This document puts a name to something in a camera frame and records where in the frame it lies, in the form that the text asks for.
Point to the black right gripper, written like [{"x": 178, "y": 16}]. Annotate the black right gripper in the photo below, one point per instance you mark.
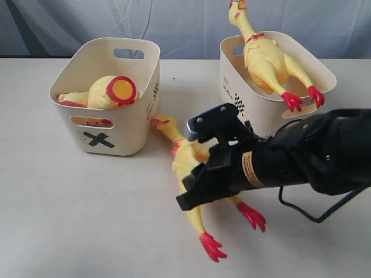
[{"x": 223, "y": 176}]

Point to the yellow rubber chicken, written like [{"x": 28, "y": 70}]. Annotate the yellow rubber chicken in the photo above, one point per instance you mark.
[
  {"x": 267, "y": 64},
  {"x": 186, "y": 156}
]

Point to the headless yellow rubber chicken body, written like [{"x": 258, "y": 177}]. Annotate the headless yellow rubber chicken body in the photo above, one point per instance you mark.
[{"x": 108, "y": 92}]

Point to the detached rubber chicken head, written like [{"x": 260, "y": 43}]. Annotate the detached rubber chicken head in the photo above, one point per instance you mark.
[{"x": 95, "y": 122}]

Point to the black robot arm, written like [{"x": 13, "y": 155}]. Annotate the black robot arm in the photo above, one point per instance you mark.
[{"x": 329, "y": 151}]

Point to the cream bin marked O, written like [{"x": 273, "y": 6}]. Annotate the cream bin marked O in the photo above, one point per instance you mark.
[{"x": 268, "y": 112}]

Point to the cream bin marked X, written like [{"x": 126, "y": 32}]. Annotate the cream bin marked X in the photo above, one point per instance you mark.
[{"x": 137, "y": 59}]

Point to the blue-grey backdrop cloth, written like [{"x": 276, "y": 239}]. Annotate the blue-grey backdrop cloth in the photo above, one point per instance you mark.
[{"x": 182, "y": 29}]

